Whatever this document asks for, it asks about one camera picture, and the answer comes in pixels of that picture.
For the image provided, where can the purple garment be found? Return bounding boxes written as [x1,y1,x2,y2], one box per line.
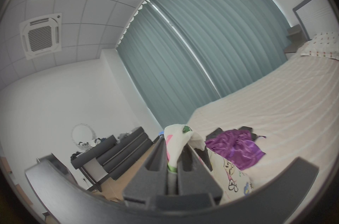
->
[205,130,266,171]

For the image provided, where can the dark grey table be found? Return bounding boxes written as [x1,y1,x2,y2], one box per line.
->
[70,135,117,193]

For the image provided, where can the dark grey chest of drawers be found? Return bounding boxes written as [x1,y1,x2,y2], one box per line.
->
[96,126,154,181]

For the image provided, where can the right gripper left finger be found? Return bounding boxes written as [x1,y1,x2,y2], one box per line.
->
[122,136,169,201]

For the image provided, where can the white printed pillow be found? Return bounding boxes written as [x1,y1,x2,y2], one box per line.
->
[301,32,339,60]

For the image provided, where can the blue-green curtain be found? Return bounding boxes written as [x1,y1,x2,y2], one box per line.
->
[117,2,221,129]
[148,0,292,99]

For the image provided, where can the white printed pyjama top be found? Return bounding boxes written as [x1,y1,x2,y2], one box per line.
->
[164,124,254,196]

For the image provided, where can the grey bedside table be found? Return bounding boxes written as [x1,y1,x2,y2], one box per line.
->
[284,24,310,53]

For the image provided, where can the bed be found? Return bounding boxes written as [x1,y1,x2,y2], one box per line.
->
[185,0,339,203]

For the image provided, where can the white ceiling air conditioner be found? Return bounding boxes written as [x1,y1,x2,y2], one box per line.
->
[19,12,63,60]

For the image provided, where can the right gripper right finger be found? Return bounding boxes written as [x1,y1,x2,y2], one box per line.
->
[177,142,223,204]

